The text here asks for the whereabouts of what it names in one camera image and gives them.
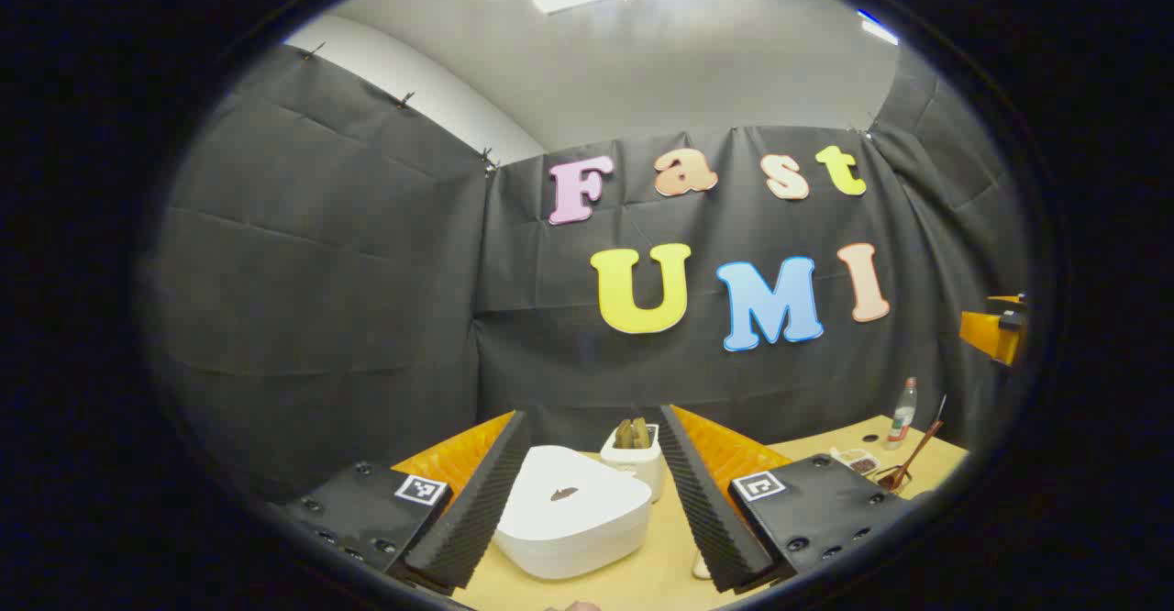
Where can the brown bread slice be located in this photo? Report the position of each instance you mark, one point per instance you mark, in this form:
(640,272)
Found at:
(641,432)
(624,434)

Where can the clear plastic water bottle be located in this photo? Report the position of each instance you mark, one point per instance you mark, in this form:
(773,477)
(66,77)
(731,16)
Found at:
(901,414)

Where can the white rice cooker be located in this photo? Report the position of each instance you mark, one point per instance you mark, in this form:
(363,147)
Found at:
(573,519)

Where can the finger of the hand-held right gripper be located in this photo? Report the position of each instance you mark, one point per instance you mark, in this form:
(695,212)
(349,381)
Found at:
(986,336)

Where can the brown wooden spoon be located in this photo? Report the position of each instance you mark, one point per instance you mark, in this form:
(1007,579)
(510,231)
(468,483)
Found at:
(917,453)

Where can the black backdrop cloth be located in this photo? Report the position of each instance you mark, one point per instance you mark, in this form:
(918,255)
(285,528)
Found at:
(321,272)

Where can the white divided bean dish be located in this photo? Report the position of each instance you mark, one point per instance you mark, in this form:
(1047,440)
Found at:
(858,461)

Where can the white toaster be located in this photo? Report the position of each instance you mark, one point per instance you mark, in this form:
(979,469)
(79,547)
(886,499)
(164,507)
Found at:
(642,469)

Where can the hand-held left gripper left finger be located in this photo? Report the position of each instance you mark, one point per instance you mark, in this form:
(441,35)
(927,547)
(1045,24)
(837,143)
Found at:
(477,510)

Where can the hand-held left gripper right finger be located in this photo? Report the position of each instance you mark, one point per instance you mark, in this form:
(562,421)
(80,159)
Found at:
(706,510)

